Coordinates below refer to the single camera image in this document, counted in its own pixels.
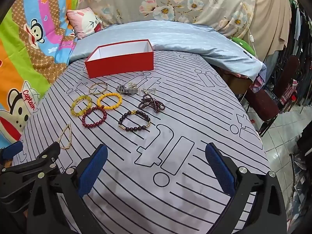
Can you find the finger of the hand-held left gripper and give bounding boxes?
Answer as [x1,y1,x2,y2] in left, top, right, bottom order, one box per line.
[0,141,61,188]
[0,141,24,162]

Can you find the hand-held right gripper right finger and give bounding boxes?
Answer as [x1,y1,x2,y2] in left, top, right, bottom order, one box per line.
[205,143,287,234]

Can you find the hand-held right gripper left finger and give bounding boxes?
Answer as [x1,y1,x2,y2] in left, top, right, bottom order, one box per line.
[27,144,108,234]

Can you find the gold bead chain bracelet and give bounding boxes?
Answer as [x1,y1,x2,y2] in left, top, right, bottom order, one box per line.
[58,124,73,150]

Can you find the dark red bead bracelet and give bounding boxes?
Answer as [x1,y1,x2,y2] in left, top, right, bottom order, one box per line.
[82,106,108,129]

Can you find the yellow-green bead bracelet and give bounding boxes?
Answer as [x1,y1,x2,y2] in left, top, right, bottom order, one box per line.
[70,95,93,116]

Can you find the dark purple gold-accent bracelet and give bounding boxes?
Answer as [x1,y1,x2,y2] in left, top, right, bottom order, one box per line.
[118,110,151,132]

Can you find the orange-yellow bead bracelet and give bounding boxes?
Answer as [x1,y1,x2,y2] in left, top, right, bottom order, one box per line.
[97,92,123,109]

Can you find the gold bangle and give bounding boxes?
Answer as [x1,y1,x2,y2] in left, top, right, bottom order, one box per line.
[88,82,108,95]

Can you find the silver wristwatch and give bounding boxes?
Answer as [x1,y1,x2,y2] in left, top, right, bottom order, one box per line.
[116,84,137,95]

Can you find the garnet multi-wrap bead bracelet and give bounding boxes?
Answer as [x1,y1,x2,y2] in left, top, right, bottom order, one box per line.
[138,94,166,114]

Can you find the red cardboard box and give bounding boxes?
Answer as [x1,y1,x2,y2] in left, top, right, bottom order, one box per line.
[85,39,154,79]

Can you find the grey striped bed sheet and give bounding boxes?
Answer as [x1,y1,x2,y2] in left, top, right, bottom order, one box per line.
[12,47,270,234]

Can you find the dark red padded chair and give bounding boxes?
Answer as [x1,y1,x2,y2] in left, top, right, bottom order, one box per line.
[244,55,300,137]

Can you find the plastic wrapped packages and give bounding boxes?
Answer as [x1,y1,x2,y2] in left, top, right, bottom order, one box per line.
[289,151,310,212]

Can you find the colourful monkey cartoon blanket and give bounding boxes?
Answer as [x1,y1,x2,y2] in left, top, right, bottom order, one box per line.
[0,0,81,149]

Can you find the red plaid garment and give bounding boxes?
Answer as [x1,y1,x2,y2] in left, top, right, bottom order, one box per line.
[279,79,299,105]

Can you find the pink cat pillow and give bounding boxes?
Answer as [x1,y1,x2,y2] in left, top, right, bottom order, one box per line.
[66,8,105,39]

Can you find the rack of hanging clothes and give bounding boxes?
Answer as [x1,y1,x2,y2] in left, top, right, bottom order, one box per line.
[288,0,312,108]

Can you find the light blue satin blanket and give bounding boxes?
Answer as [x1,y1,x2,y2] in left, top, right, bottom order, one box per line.
[69,19,266,81]

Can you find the beige curtain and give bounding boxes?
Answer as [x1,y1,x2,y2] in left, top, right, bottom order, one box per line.
[249,0,296,61]

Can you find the grey floral blanket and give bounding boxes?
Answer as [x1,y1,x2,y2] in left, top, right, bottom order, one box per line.
[77,0,259,33]

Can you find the white cable with switch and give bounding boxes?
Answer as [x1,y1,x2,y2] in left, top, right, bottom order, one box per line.
[238,0,259,61]

